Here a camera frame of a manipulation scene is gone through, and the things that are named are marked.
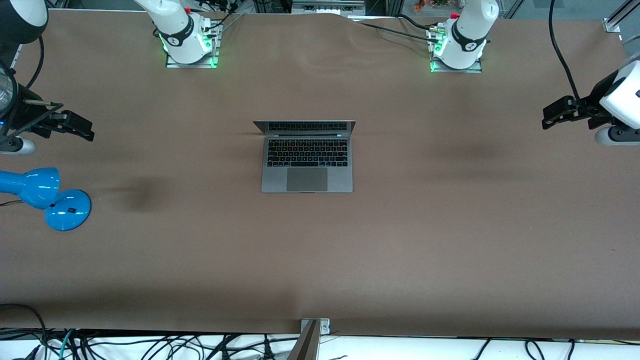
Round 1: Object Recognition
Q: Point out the grey laptop with black keyboard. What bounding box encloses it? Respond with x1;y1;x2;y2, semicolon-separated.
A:
252;120;357;194

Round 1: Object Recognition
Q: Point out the black cable on table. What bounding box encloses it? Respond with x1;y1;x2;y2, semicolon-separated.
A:
396;14;437;35
350;20;433;43

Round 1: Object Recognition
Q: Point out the grey power strip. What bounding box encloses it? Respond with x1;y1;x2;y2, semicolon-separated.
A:
291;0;367;15

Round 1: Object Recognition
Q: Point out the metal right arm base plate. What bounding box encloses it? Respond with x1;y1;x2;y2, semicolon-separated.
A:
165;20;222;70

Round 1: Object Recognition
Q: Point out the black looped floor cable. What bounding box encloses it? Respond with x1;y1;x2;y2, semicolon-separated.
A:
0;303;49;360

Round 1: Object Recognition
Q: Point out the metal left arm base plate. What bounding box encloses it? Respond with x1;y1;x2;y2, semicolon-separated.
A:
426;25;484;74

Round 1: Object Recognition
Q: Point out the aluminium frame profile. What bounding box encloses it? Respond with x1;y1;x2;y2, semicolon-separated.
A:
602;0;640;34

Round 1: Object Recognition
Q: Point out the teal floor cable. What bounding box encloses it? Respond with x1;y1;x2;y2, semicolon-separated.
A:
57;328;77;360

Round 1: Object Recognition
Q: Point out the blue desk lamp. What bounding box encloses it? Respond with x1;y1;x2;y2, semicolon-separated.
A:
0;167;93;232

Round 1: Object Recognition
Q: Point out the aluminium camera mount post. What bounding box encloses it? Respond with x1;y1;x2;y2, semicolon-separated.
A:
286;317;331;360

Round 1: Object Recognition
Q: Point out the brown table cloth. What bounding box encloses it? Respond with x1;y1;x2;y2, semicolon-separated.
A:
0;8;640;342

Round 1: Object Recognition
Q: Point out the black hanging arm cable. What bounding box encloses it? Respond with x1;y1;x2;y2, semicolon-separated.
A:
25;35;46;92
548;0;582;102

